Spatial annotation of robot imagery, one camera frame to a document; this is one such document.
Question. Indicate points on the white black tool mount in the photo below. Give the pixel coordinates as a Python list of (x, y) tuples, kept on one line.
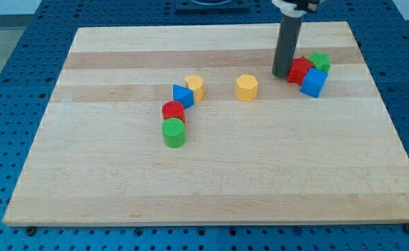
[(297, 8)]

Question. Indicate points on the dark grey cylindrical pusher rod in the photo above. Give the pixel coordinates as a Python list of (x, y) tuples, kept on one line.
[(286, 45)]

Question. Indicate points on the red star block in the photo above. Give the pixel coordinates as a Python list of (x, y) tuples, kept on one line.
[(298, 70)]

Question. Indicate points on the green star block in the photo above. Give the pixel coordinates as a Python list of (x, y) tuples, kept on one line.
[(320, 61)]

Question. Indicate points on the blue cube block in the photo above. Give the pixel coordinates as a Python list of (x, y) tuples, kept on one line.
[(313, 82)]

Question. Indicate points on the yellow heptagon block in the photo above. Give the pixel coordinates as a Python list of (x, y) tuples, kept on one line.
[(246, 87)]

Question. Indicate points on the yellow heart block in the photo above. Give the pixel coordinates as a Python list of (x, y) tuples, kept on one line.
[(197, 84)]

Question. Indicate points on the blue triangle block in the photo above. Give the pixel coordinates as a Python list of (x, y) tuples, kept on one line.
[(183, 95)]

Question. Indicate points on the light wooden board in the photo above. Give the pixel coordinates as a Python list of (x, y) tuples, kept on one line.
[(99, 159)]

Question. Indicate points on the red cylinder block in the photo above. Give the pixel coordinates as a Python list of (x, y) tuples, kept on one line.
[(173, 109)]

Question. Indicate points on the green cylinder block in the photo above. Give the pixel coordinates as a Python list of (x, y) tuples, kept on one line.
[(173, 130)]

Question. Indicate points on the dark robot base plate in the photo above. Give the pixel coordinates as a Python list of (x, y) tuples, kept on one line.
[(185, 6)]

